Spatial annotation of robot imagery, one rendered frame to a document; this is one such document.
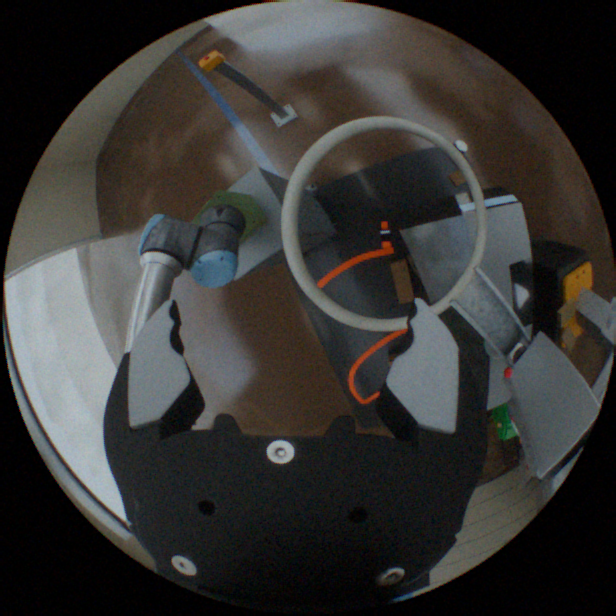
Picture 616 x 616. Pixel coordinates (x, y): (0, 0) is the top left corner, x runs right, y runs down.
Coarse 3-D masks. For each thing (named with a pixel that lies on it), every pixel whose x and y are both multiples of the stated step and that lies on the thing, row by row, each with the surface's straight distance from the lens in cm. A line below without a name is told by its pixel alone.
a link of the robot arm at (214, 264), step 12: (204, 228) 72; (216, 228) 75; (228, 228) 76; (204, 240) 68; (216, 240) 69; (228, 240) 72; (192, 252) 68; (204, 252) 67; (216, 252) 66; (228, 252) 67; (192, 264) 69; (204, 264) 66; (216, 264) 66; (228, 264) 66; (192, 276) 71; (204, 276) 70; (216, 276) 70; (228, 276) 71
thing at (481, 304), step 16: (480, 272) 59; (480, 288) 65; (496, 288) 63; (464, 304) 64; (480, 304) 67; (496, 304) 70; (480, 320) 69; (496, 320) 72; (512, 320) 76; (496, 336) 75; (512, 336) 80; (528, 336) 79
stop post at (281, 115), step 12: (204, 60) 149; (216, 60) 143; (228, 72) 154; (240, 72) 160; (240, 84) 164; (252, 84) 168; (264, 96) 181; (276, 108) 198; (288, 108) 217; (276, 120) 215; (288, 120) 209
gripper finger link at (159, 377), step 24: (168, 312) 11; (144, 336) 10; (168, 336) 10; (144, 360) 9; (168, 360) 8; (144, 384) 8; (168, 384) 8; (192, 384) 8; (144, 408) 7; (168, 408) 7; (192, 408) 8
